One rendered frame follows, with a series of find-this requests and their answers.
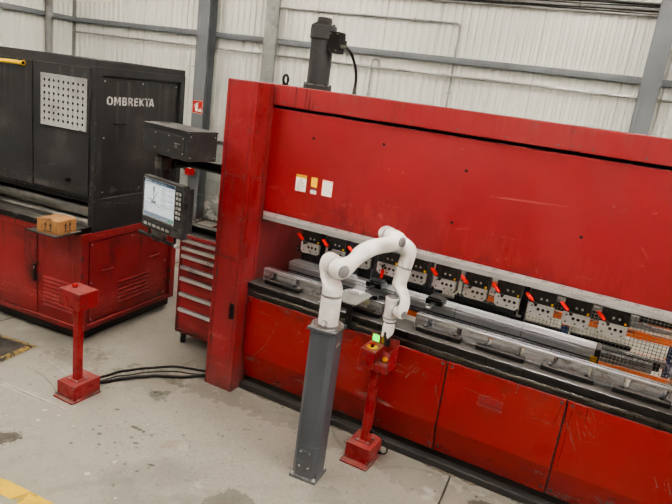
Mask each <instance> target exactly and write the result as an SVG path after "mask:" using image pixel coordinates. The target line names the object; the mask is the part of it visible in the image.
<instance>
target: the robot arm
mask: <svg viewBox="0 0 672 504"><path fill-rule="evenodd" d="M378 236H379V238H375V239H370V240H367V241H365V242H363V243H361V244H359V245H358V246H356V247H355V248H354V249H353V250H352V251H351V253H350V254H349V255H348V256H346V257H344V258H342V257H340V256H339V255H337V254H336V253H333V252H327V253H325V254H324V255H323V256H322V257H321V259H320V264H319V270H320V276H321V281H322V293H321V301H320V309H319V316H318V318H316V319H314V320H312V326H313V327H314V328H316V329H318V330H321V331H325V332H338V331H341V330H343V329H344V324H343V323H342V322H340V321H339V315H340V308H341V301H342V294H343V287H342V283H341V280H344V279H346V278H348V277H349V276H350V275H351V274H352V273H353V272H354V271H355V270H356V269H357V268H358V267H359V266H360V265H361V264H362V263H363V262H364V261H366V260H368V259H370V258H372V257H374V256H376V255H379V254H383V253H390V252H395V251H397V252H398V253H400V258H399V261H398V264H397V268H396V271H395V274H394V277H393V281H392V286H393V287H394V288H395V290H396V291H397V293H398V295H399V297H398V296H396V295H387V296H386V300H385V308H384V316H383V320H384V324H383V328H382V333H381V337H383V336H384V339H383V340H384V346H387V347H389V345H390V339H391V336H392V335H393V333H394V328H395V323H396V321H397V318H398V319H404V318H405V317H406V315H407V312H408V309H409V306H410V295H409V292H408V289H407V282H408V279H409V276H410V273H411V270H412V267H413V264H414V261H415V258H416V254H417V249H416V246H415V245H414V243H413V242H412V241H411V240H409V239H408V238H406V236H405V235H404V234H403V233H402V232H400V231H398V230H396V229H394V228H392V227H390V226H383V227H381V228H380V229H379V232H378ZM399 300H400V302H399Z"/></svg>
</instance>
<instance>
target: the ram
mask: <svg viewBox="0 0 672 504"><path fill-rule="evenodd" d="M297 174H300V175H305V176H307V181H306V190H305V192H302V191H297V190H295V185H296V176H297ZM312 177H314V178H318V182H317V188H315V187H311V179H312ZM323 179H324V180H328V181H333V190H332V197H331V198H330V197H325V196H321V189H322V181H323ZM310 188H311V189H315V190H316V195H315V194H311V193H310ZM264 211H267V212H271V213H275V214H279V215H283V216H287V217H291V218H295V219H299V220H303V221H307V222H311V223H315V224H319V225H324V226H328V227H332V228H336V229H340V230H344V231H348V232H352V233H356V234H360V235H364V236H368V237H372V238H379V236H378V232H379V229H380V228H381V227H383V226H390V227H392V228H394V229H396V230H398V231H400V232H402V233H403V234H404V235H405V236H406V238H408V239H409V240H411V241H412V242H413V243H414V245H415V246H416V249H420V250H424V251H428V252H432V253H436V254H440V255H444V256H448V257H452V258H456V259H460V260H464V261H468V262H472V263H476V264H480V265H484V266H488V267H492V268H496V269H500V270H504V271H508V272H512V273H516V274H520V275H524V276H528V277H532V278H536V279H540V280H544V281H548V282H552V283H556V284H560V285H564V286H568V287H572V288H576V289H580V290H584V291H588V292H592V293H596V294H600V295H604V296H608V297H612V298H616V299H620V300H625V301H629V302H633V303H637V304H641V305H645V306H649V307H653V308H657V309H661V310H665V311H669V312H672V170H668V169H661V168H655V167H649V166H643V165H636V164H630V163H624V162H617V161H611V160H605V159H598V158H592V157H586V156H579V155H573V154H567V153H560V152H554V151H548V150H542V149H535V148H529V147H523V146H516V145H510V144H504V143H497V142H491V141H485V140H478V139H472V138H466V137H460V136H453V135H447V134H441V133H434V132H428V131H422V130H415V129H409V128H403V127H396V126H390V125H384V124H378V123H371V122H365V121H359V120H352V119H346V118H340V117H333V116H327V115H321V114H314V113H308V112H302V111H296V110H289V109H283V108H274V110H273V120H272V130H271V140H270V150H269V160H268V170H267V180H266V190H265V200H264ZM416 258H418V259H422V260H426V261H430V262H434V263H437V264H441V265H445V266H449V267H453V268H457V269H461V270H465V271H469V272H473V273H477V274H480V275H484V276H488V277H492V278H496V279H500V280H504V281H508V282H512V283H516V284H519V285H523V286H527V287H531V288H535V289H539V290H543V291H547V292H551V293H555V294H558V295H562V296H566V297H570V298H574V299H578V300H582V301H586V302H590V303H594V304H597V305H601V306H605V307H609V308H613V309H617V310H621V311H625V312H629V313H633V314H636V315H640V316H644V317H648V318H652V319H656V320H660V321H664V322H668V323H672V318H669V317H665V316H661V315H657V314H653V313H649V312H645V311H641V310H637V309H634V308H630V307H626V306H622V305H618V304H614V303H610V302H606V301H602V300H598V299H594V298H590V297H586V296H582V295H578V294H574V293H570V292H566V291H562V290H558V289H554V288H550V287H547V286H543V285H539V284H535V283H531V282H527V281H523V280H519V279H515V278H511V277H507V276H503V275H499V274H495V273H491V272H487V271H483V270H479V269H475V268H471V267H467V266H464V265H460V264H456V263H452V262H448V261H444V260H440V259H436V258H432V257H428V256H424V255H420V254H416Z"/></svg>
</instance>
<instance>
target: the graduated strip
mask: <svg viewBox="0 0 672 504"><path fill-rule="evenodd" d="M263 215H266V216H270V217H274V218H278V219H282V220H286V221H290V222H294V223H297V224H301V225H305V226H309V227H313V228H317V229H321V230H325V231H329V232H333V233H337V234H341V235H345V236H349V237H353V238H357V239H361V240H365V241H367V240H370V239H375V238H372V237H368V236H364V235H360V234H356V233H352V232H348V231H344V230H340V229H336V228H332V227H328V226H324V225H319V224H315V223H311V222H307V221H303V220H299V219H295V218H291V217H287V216H283V215H279V214H275V213H271V212H267V211H263ZM417 254H420V255H424V256H428V257H432V258H436V259H440V260H444V261H448V262H452V263H456V264H460V265H464V266H467V267H471V268H475V269H479V270H483V271H487V272H491V273H495V274H499V275H503V276H507V277H511V278H515V279H519V280H523V281H527V282H531V283H535V284H539V285H543V286H547V287H550V288H554V289H558V290H562V291H566V292H570V293H574V294H578V295H582V296H586V297H590V298H594V299H598V300H602V301H606V302H610V303H614V304H618V305H622V306H626V307H630V308H634V309H637V310H641V311H645V312H649V313H653V314H657V315H661V316H665V317H669V318H672V312H669V311H665V310H661V309H657V308H653V307H649V306H645V305H641V304H637V303H633V302H629V301H625V300H620V299H616V298H612V297H608V296H604V295H600V294H596V293H592V292H588V291H584V290H580V289H576V288H572V287H568V286H564V285H560V284H556V283H552V282H548V281H544V280H540V279H536V278H532V277H528V276H524V275H520V274H516V273H512V272H508V271H504V270H500V269H496V268H492V267H488V266H484V265H480V264H476V263H472V262H468V261H464V260H460V259H456V258H452V257H448V256H444V255H440V254H436V253H432V252H428V251H424V250H420V249H417Z"/></svg>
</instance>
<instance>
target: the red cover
mask: <svg viewBox="0 0 672 504"><path fill-rule="evenodd" d="M273 105H279V106H286V107H292V108H298V109H305V110H311V111H318V112H324V113H330V114H337V115H343V116H350V117H356V118H362V119H369V120H375V121H382V122H388V123H394V124H401V125H407V126H414V127H420V128H426V129H433V130H439V131H446V132H452V133H458V134H465V135H471V136H477V137H484V138H490V139H497V140H503V141H509V142H516V143H522V144H529V145H535V146H541V147H548V148H554V149H561V150H567V151H575V152H579V153H586V154H592V155H599V156H605V157H611V158H618V159H624V160H630V161H637V162H643V163H650V164H656V165H662V166H669V167H672V139H670V138H663V137H656V136H648V135H641V134H634V133H627V132H619V131H612V130H605V129H598V128H591V127H583V126H576V125H569V124H562V123H554V122H547V121H540V120H533V119H526V118H518V117H511V116H504V115H497V114H489V113H482V112H475V111H468V110H461V109H453V108H446V107H439V106H432V105H424V104H417V103H410V102H403V101H396V100H388V99H381V98H374V97H367V96H359V95H352V94H345V93H338V92H331V91H323V90H316V89H309V88H302V87H294V86H287V85H280V84H275V85H274V95H273Z"/></svg>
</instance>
